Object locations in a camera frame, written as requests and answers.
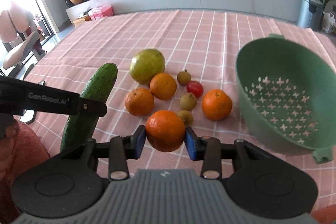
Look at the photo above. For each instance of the green cucumber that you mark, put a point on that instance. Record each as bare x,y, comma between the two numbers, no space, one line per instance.
92,106

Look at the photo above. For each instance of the person's left hand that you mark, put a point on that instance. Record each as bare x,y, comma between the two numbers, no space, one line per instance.
6,146

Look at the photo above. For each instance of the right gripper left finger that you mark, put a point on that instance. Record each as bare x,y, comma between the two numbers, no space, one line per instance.
119,150

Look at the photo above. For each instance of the pink storage box on floor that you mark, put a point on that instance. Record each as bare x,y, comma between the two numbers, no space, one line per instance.
101,11

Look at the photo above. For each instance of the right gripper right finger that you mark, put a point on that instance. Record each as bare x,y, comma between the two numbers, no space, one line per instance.
211,152

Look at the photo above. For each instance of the orange mandarin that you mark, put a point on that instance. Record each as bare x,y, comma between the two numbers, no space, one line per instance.
216,105
165,131
139,102
163,86

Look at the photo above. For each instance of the green plastic colander bowl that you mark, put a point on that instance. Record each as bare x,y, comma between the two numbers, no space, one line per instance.
287,97

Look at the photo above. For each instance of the large yellow-green pomelo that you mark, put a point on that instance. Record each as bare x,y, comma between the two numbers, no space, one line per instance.
146,64

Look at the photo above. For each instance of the long white marble counter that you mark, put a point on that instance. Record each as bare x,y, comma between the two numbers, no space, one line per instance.
286,10

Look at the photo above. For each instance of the brown longan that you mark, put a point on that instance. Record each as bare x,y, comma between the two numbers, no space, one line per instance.
186,117
188,102
183,78

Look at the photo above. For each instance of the grey metal trash bin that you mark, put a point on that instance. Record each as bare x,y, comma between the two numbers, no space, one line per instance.
310,14

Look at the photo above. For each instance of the pink checkered tablecloth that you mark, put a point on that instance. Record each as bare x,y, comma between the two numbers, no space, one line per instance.
203,42

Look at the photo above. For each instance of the white plastic bag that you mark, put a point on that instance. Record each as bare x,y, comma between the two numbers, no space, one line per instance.
328,22

